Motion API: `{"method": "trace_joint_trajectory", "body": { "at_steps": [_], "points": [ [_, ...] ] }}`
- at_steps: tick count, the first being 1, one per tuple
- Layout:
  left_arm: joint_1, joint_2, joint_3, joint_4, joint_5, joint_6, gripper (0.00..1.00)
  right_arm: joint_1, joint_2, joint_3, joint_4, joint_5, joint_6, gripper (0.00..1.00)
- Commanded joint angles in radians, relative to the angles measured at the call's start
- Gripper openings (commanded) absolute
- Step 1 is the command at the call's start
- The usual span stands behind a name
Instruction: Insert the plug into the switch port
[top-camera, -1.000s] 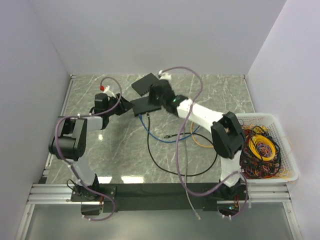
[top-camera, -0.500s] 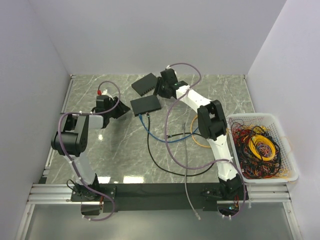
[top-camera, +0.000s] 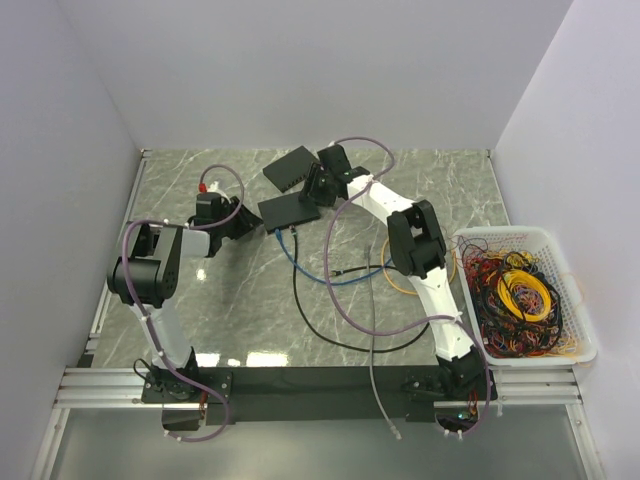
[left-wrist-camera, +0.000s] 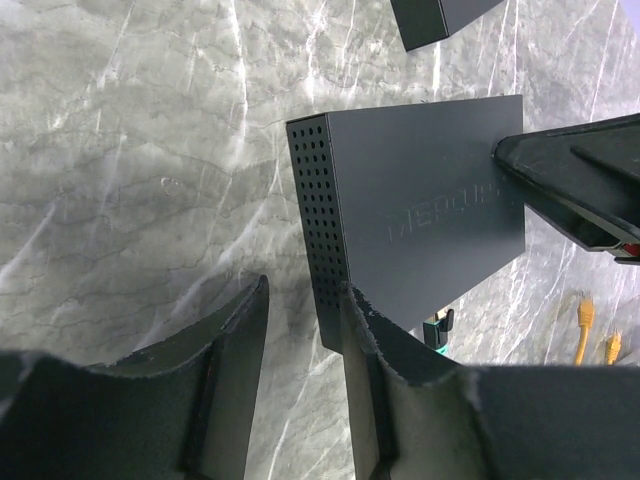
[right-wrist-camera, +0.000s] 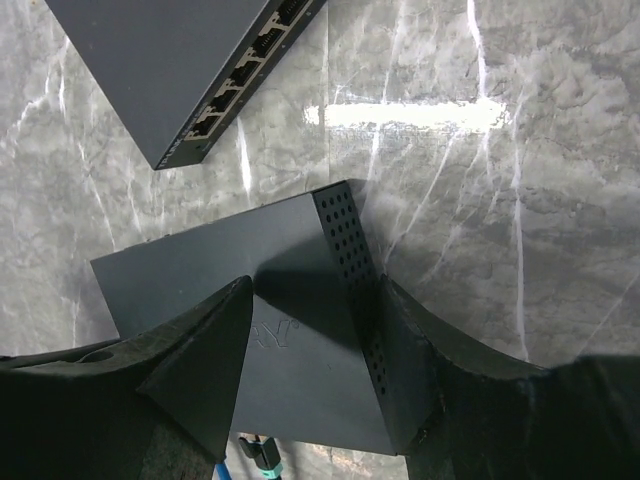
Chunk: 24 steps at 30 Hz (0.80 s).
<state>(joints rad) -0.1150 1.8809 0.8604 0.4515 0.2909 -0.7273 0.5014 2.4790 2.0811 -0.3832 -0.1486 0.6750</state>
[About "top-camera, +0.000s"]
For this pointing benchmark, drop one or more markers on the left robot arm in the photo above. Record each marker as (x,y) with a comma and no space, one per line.
(145,273)

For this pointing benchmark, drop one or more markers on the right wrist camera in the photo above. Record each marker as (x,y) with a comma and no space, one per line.
(333,158)

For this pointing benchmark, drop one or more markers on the dark network switch far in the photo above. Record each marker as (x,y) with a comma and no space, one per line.
(290,169)

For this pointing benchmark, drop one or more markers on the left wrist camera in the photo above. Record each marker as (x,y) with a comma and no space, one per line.
(212,192)

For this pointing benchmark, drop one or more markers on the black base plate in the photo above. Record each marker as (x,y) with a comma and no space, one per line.
(342,393)

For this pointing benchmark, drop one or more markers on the white plastic basket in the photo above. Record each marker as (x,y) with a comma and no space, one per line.
(524,308)

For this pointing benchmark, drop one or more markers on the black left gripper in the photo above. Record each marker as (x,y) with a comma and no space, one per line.
(247,222)

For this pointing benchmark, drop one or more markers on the black network switch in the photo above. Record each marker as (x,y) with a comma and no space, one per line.
(281,212)

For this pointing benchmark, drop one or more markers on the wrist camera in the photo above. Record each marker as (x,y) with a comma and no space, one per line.
(212,192)
(333,158)

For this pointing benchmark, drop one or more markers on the aluminium rail frame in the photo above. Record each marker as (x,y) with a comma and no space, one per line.
(239,310)

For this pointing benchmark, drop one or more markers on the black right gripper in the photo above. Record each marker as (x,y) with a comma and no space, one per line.
(309,188)

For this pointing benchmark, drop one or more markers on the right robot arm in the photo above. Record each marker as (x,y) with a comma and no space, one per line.
(418,251)

